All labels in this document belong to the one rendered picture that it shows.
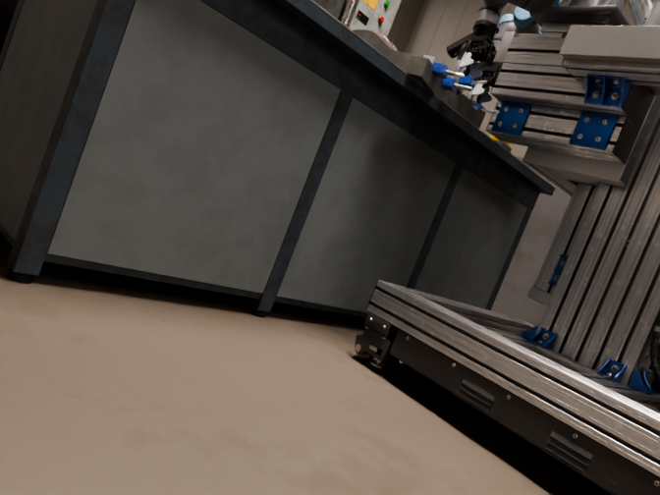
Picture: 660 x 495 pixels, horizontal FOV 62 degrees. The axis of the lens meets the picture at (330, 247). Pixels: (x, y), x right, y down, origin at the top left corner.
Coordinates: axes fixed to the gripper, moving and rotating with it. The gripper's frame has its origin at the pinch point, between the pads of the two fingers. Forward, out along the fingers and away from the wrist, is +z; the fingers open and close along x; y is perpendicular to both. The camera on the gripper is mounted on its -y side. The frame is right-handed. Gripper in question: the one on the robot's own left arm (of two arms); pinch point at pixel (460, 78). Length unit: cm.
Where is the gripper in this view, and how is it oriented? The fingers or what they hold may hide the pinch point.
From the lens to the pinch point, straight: 202.7
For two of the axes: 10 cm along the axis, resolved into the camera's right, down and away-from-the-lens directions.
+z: -3.6, 9.3, -1.3
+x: 6.1, 3.3, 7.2
